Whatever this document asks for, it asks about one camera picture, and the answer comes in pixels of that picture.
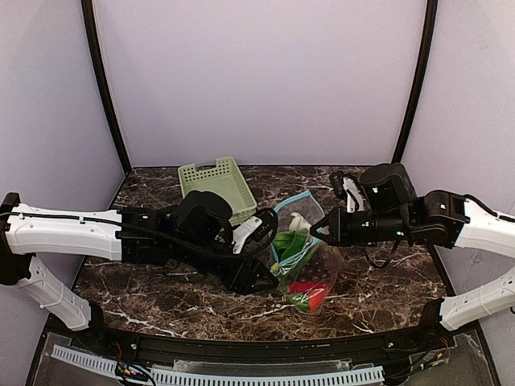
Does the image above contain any white garlic bulb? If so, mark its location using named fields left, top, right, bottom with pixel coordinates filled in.
left=288, top=212, right=311, bottom=232

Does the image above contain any dark red grapes bunch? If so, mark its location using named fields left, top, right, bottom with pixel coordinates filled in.
left=299, top=256, right=339, bottom=285

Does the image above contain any clear zip top bag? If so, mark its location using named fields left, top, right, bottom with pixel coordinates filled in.
left=270, top=191, right=343, bottom=314

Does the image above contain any green bok choy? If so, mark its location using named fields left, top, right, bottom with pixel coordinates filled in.
left=272, top=229, right=312, bottom=263

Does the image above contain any orange red chili pepper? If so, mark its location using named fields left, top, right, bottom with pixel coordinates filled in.
left=287, top=281, right=329, bottom=313

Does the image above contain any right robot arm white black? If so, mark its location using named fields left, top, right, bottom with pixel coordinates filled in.
left=310, top=163, right=514, bottom=331

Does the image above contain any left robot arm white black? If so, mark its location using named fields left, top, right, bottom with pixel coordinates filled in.
left=1, top=191, right=278, bottom=332

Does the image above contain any beige plastic basket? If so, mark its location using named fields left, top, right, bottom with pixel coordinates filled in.
left=177, top=157, right=258, bottom=225

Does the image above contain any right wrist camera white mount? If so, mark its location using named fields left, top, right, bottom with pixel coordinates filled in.
left=329, top=170, right=365, bottom=213

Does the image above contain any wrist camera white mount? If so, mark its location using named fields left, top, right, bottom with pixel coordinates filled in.
left=329, top=170, right=365, bottom=213
left=232, top=208, right=278, bottom=255

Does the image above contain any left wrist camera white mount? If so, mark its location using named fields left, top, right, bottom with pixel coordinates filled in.
left=232, top=208, right=278, bottom=255

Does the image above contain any white slotted cable duct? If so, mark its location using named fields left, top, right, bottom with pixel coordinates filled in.
left=51, top=344, right=385, bottom=385

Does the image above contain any black curved front rail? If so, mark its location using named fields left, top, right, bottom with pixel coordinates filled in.
left=73, top=327, right=443, bottom=372

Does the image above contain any right black frame post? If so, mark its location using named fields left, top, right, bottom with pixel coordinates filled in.
left=391, top=0, right=439, bottom=163

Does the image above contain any black frame post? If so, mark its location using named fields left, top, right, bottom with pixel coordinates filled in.
left=80, top=0, right=132, bottom=175
left=391, top=0, right=439, bottom=163

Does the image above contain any left black frame post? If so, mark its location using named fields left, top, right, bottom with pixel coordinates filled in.
left=80, top=0, right=132, bottom=175

